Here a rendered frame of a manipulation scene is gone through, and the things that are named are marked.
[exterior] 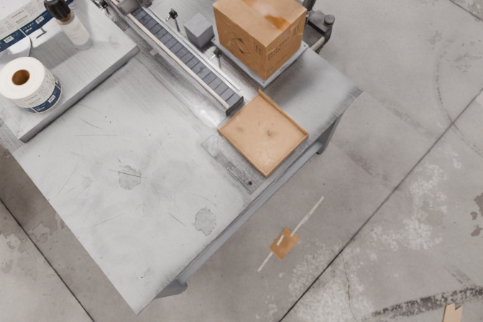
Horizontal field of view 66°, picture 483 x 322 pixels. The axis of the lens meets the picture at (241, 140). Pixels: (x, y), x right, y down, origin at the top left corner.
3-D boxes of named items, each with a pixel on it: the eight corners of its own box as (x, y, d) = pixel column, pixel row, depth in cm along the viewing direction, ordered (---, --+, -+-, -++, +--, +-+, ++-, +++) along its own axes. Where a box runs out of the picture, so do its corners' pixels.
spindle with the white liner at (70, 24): (70, 42, 178) (35, -2, 150) (85, 31, 180) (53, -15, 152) (81, 53, 176) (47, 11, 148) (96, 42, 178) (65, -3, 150)
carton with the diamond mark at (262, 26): (219, 43, 177) (212, 4, 152) (254, 12, 182) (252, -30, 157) (265, 81, 169) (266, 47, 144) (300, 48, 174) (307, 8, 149)
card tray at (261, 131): (217, 131, 164) (215, 127, 160) (259, 93, 169) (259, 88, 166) (266, 177, 156) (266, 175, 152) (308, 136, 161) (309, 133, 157)
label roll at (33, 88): (62, 71, 173) (45, 53, 159) (60, 110, 166) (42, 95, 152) (20, 77, 173) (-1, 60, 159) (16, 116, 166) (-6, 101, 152)
